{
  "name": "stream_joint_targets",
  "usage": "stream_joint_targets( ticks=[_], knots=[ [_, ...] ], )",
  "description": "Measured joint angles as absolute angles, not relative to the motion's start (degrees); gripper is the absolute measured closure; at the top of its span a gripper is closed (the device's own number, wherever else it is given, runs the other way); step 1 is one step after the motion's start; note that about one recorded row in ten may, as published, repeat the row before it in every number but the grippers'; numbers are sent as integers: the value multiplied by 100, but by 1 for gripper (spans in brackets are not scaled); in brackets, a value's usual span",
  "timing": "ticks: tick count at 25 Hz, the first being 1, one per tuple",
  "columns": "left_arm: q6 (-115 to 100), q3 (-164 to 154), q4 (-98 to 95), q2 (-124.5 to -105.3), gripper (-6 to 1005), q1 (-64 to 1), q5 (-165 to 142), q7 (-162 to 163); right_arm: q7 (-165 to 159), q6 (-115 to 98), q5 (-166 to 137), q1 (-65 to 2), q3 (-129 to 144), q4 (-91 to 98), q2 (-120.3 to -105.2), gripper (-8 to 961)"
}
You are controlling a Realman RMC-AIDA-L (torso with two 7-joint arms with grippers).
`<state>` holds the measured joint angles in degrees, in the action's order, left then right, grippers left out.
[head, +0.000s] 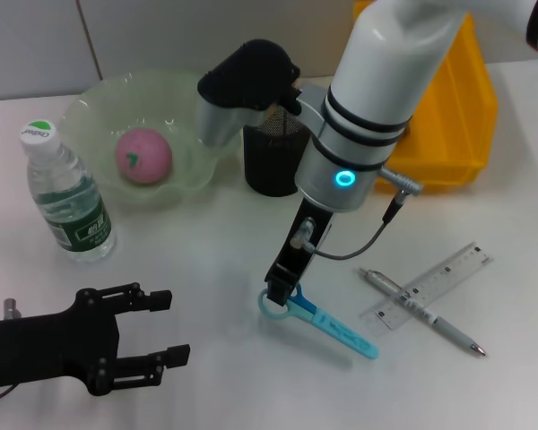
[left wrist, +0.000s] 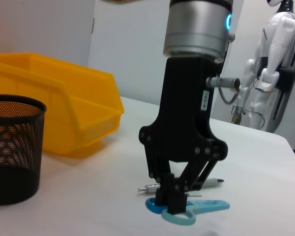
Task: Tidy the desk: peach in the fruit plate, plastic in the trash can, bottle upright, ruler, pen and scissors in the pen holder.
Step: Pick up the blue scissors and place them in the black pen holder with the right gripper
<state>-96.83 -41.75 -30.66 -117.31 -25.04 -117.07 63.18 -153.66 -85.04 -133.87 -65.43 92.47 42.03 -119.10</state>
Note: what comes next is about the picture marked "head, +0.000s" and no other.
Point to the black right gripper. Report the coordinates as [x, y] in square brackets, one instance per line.
[300, 251]

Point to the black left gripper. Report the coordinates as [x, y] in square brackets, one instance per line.
[45, 349]

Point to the blue scissors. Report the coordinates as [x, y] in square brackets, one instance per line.
[341, 333]

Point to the clear green-label water bottle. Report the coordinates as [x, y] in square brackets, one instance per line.
[72, 210]

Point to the pink peach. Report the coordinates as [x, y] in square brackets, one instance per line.
[148, 157]

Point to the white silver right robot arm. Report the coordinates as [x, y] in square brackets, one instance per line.
[385, 89]

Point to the black mesh pen cup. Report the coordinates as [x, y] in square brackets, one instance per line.
[269, 170]

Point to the transparent plastic ruler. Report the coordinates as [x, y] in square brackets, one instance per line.
[448, 277]

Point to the grey ballpoint pen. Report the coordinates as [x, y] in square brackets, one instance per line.
[457, 336]

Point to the green glass fruit plate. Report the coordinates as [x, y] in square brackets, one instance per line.
[161, 89]

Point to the yellow plastic bin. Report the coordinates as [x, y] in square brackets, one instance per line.
[457, 134]

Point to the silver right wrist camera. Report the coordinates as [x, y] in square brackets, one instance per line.
[237, 80]

